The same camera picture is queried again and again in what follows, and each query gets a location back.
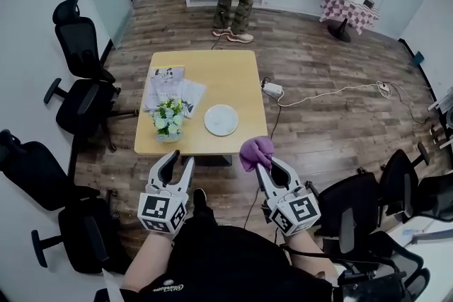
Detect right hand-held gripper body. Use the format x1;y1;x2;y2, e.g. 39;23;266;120
265;185;322;238

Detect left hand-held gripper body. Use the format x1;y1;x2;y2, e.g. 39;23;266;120
137;182;193;235

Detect purple cloth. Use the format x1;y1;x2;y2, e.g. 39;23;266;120
239;136;275;173

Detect white plate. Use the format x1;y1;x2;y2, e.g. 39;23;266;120
204;104;239;137

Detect person's right forearm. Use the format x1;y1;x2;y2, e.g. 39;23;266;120
281;230;340;287

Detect person's left forearm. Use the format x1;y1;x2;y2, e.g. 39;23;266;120
122;231;178;294

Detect checkered cloth round table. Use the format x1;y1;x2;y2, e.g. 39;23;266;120
319;0;380;44

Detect person's black shoe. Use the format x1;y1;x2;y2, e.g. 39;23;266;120
192;187;209;215

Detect black mesh office chair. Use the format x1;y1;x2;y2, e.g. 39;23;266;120
43;0;137;153
304;169;384;256
0;129;125;275
377;141;453;224
331;229;432;302

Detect white flowers in pot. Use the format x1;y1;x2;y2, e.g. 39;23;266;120
151;98;185;144

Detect white printed booklet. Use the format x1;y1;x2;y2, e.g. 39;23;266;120
179;79;207;120

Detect person's black clothing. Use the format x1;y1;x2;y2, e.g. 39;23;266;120
94;207;334;302

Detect grey illustrated book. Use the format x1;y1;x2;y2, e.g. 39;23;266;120
142;66;187;112

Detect white power adapter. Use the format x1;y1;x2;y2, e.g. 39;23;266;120
260;79;286;97

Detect white desk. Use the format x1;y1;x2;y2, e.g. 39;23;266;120
384;214;453;261

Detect white metal rack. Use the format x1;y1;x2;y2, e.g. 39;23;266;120
427;87;453;153

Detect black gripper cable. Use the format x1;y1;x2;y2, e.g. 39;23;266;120
243;169;270;228

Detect white power cable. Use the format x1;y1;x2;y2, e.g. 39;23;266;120
275;82;380;109

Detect black floor cable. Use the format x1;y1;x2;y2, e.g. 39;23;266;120
388;81;440;125

